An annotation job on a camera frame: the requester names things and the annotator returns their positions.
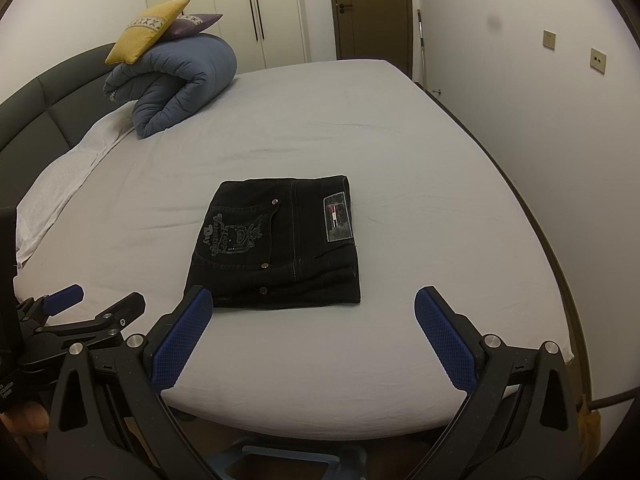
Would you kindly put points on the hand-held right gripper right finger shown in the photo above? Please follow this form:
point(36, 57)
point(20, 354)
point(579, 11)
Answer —
point(445, 340)

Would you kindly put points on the purple pillow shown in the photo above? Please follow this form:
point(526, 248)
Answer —
point(197, 22)

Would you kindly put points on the bed with white sheet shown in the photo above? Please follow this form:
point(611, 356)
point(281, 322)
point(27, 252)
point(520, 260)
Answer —
point(350, 135)

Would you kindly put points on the beige wall socket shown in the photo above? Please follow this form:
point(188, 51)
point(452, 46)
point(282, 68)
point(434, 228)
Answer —
point(598, 61)
point(549, 40)

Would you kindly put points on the yellow pillow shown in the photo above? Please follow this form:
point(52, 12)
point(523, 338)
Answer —
point(145, 30)

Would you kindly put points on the white wardrobe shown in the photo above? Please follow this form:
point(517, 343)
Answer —
point(225, 10)

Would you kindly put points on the rolled blue duvet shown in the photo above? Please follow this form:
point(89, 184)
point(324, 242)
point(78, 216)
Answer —
point(175, 85)

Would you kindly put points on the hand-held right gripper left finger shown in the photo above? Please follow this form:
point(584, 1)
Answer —
point(180, 340)

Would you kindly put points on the black denim pants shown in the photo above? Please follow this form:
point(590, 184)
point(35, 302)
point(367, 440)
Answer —
point(280, 250)

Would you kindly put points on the brown room door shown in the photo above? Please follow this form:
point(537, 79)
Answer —
point(375, 10)

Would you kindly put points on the thin leaning stick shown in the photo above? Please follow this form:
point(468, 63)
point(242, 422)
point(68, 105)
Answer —
point(423, 45)

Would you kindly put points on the grey padded headboard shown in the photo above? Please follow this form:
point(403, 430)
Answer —
point(35, 105)

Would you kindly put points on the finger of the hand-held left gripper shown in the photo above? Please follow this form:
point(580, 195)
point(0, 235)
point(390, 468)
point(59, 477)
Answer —
point(115, 312)
point(62, 297)

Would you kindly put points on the white towel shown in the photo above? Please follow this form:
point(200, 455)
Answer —
point(65, 175)

